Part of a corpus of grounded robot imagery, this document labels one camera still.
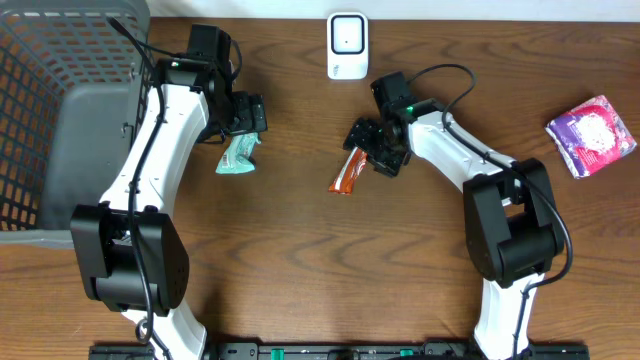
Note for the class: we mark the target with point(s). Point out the white barcode scanner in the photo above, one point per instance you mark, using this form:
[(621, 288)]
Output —
[(347, 46)]

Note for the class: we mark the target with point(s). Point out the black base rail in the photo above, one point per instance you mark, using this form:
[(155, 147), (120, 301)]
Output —
[(429, 350)]

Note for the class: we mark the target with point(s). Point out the teal white snack wrapper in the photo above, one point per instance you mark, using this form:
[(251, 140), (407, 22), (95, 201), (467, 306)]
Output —
[(237, 157)]

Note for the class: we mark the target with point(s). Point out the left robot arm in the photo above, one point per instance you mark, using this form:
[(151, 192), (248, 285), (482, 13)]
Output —
[(129, 253)]

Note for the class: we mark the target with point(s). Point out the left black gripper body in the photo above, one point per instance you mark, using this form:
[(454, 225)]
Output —
[(251, 114)]

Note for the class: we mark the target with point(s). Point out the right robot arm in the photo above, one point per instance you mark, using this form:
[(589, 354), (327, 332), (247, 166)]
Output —
[(512, 226)]

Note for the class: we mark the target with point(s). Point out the grey plastic mesh basket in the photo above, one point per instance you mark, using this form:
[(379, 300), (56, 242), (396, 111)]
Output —
[(73, 97)]

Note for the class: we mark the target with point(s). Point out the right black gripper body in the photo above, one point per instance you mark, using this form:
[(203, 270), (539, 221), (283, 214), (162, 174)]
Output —
[(386, 158)]

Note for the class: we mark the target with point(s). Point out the red purple snack bag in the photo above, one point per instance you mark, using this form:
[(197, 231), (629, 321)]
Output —
[(590, 137)]

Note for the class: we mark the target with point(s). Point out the brown orange candy bar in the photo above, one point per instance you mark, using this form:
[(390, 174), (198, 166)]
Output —
[(345, 180)]

